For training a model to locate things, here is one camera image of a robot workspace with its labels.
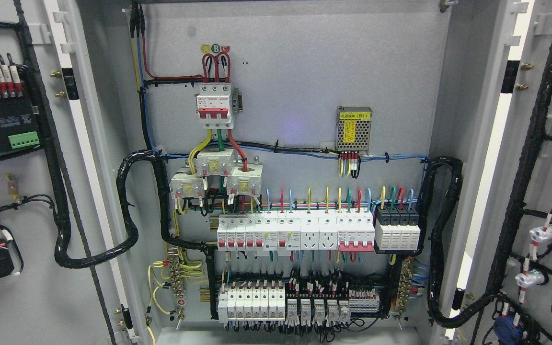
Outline black white surge protector block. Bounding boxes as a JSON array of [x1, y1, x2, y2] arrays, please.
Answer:
[[374, 207, 421, 255]]

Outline white sockets and breakers row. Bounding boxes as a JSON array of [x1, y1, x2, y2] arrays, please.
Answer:
[[217, 210, 375, 256]]

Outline brass ground terminal bar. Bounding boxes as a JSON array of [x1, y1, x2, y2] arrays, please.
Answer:
[[394, 257, 414, 316]]

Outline black wire loom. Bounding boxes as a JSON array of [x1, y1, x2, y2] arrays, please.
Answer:
[[421, 156, 464, 326], [55, 149, 217, 269]]

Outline lower relay row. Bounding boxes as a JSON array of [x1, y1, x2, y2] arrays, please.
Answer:
[[216, 269, 380, 332]]

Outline red white main breaker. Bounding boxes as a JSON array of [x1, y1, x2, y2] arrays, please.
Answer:
[[196, 83, 243, 130]]

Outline white current transformers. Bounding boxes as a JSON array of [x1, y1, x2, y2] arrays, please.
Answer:
[[170, 148, 263, 200]]

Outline black wire loom left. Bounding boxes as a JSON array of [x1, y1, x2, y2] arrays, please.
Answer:
[[55, 149, 217, 269]]

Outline metal mesh power supply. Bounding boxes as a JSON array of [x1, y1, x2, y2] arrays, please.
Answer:
[[335, 106, 372, 152]]

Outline black wire loom right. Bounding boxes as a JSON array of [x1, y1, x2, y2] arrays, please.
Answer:
[[421, 156, 464, 326]]

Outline grey cabinet door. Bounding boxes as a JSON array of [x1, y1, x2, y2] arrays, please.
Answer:
[[421, 0, 552, 345], [0, 0, 130, 345]]

